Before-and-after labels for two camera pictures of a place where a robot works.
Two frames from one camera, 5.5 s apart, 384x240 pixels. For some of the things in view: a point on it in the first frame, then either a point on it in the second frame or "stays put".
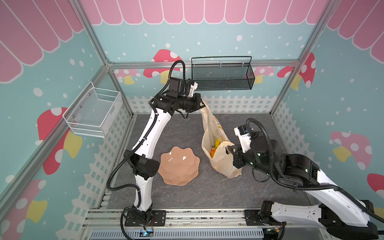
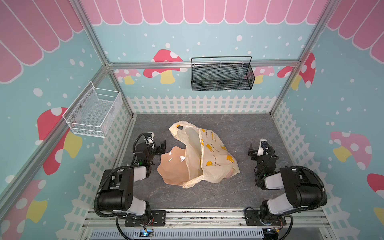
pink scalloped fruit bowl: x=179 y=166 stays put
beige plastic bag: x=222 y=163 -> x=208 y=159
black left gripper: x=197 y=99 -> x=163 y=146
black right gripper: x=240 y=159 -> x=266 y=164
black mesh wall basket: x=223 y=73 stays put
